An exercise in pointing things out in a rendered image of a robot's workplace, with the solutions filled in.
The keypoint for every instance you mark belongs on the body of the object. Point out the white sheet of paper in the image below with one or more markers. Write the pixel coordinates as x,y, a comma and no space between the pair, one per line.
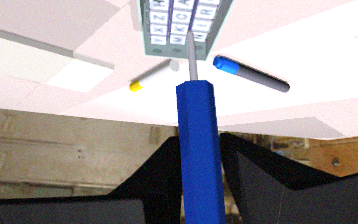
25,59

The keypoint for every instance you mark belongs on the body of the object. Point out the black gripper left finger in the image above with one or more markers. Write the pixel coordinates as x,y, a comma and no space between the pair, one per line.
151,195

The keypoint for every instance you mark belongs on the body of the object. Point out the grey keyboard with white letter keys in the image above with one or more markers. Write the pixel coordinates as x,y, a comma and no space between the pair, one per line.
164,24

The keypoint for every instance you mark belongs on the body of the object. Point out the black marker with blue cap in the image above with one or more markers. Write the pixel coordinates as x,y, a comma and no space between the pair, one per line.
250,74

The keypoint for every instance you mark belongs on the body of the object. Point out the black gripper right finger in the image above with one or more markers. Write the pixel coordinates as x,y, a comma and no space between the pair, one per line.
271,189

